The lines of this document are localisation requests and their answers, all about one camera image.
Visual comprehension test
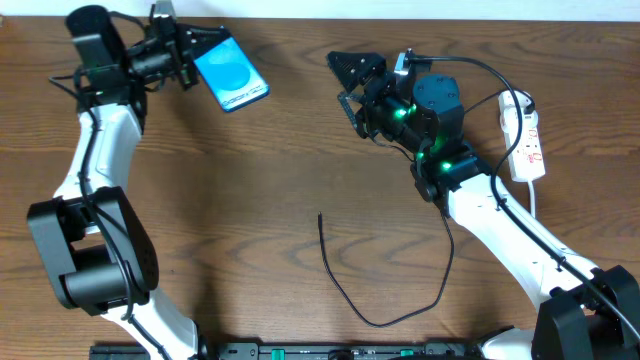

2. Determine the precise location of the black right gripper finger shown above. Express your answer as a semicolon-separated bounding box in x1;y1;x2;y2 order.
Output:
327;51;386;85
337;92;365;135

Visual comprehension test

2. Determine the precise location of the blue Galaxy smartphone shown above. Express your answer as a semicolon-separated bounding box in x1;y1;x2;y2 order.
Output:
195;37;270;112

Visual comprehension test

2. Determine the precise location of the black charging cable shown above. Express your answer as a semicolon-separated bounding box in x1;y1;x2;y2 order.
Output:
317;87;536;329

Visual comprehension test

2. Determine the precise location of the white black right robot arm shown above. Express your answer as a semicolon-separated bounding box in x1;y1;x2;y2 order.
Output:
327;51;639;359

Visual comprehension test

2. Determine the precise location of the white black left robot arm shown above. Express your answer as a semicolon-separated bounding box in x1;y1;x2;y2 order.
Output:
27;1;219;359

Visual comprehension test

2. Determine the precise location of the white power strip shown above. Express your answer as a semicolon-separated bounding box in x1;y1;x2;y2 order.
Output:
498;90;546;182

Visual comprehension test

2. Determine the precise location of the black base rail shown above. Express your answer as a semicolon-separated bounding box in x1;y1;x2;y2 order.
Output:
89;341;501;360

